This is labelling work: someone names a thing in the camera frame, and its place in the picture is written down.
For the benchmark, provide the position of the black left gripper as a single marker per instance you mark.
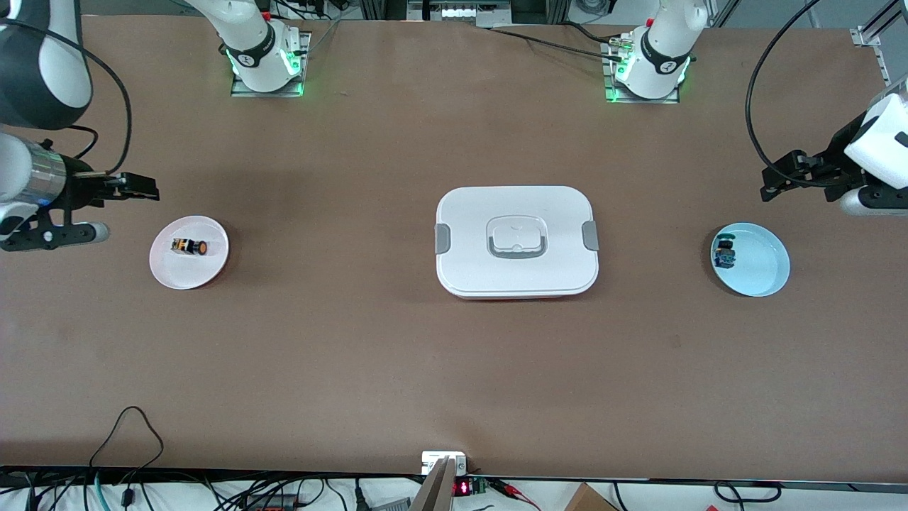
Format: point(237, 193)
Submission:
point(831, 165)

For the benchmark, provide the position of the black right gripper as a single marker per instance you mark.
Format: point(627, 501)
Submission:
point(79, 190)

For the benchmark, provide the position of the orange push button switch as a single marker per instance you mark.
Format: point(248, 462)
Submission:
point(190, 247)

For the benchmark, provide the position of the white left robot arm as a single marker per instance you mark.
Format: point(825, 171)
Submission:
point(883, 142)

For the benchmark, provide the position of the light blue round plate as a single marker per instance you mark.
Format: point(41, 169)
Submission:
point(755, 262)

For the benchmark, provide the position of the pale pink round plate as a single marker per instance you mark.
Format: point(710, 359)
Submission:
point(191, 273)

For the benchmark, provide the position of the white lunch box grey clips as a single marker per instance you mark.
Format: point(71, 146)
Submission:
point(518, 241)

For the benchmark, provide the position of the black table edge trim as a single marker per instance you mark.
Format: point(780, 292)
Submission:
point(674, 481)

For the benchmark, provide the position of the brown cardboard box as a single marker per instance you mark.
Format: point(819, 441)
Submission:
point(589, 500)

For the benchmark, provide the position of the small white box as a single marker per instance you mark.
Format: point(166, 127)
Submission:
point(436, 460)

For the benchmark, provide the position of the pale wooden slat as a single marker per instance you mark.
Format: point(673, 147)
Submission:
point(436, 490)

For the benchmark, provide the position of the red digit display module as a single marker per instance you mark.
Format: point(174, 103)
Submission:
point(461, 488)

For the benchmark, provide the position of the blue push button switch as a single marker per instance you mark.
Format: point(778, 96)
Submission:
point(725, 252)

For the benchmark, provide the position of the aluminium profile rail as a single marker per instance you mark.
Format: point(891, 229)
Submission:
point(864, 35)

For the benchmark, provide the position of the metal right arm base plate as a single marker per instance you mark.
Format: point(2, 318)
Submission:
point(301, 64)

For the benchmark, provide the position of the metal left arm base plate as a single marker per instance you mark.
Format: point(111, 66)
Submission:
point(608, 78)

